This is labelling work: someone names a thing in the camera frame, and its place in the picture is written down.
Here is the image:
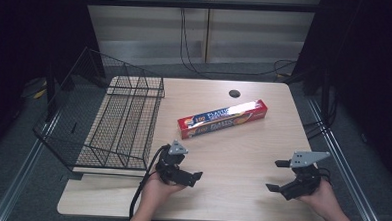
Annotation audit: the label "dark curtain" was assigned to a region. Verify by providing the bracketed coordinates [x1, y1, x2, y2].
[0, 0, 110, 167]
[287, 0, 392, 187]

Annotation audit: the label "black wire basket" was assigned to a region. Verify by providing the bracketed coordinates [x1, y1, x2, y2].
[30, 44, 168, 177]

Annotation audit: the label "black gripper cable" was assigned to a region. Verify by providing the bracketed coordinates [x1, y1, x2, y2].
[128, 143, 170, 221]

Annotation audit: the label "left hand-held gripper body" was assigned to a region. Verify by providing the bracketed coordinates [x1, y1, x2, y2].
[154, 139, 191, 186]

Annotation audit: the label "black floor cables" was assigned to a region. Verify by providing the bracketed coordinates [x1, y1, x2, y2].
[302, 91, 340, 142]

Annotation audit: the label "metal floor rail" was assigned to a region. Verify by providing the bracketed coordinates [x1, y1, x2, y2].
[0, 110, 62, 221]
[301, 97, 392, 221]

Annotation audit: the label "red and blue plastic wrap box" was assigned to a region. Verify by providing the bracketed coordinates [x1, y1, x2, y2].
[176, 95, 270, 144]

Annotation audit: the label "black horizontal bar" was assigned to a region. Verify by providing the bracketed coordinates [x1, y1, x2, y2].
[84, 0, 321, 16]

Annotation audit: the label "black hanging cable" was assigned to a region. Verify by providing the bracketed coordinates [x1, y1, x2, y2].
[177, 7, 301, 80]

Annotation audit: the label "person's left hand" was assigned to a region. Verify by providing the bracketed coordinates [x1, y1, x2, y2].
[139, 170, 187, 209]

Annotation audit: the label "yellow floor object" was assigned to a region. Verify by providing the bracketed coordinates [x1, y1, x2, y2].
[32, 86, 49, 101]

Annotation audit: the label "person's right hand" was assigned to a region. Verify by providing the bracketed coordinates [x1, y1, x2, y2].
[295, 176, 342, 216]

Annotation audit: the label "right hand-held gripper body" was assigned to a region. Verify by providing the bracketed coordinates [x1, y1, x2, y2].
[279, 149, 332, 203]

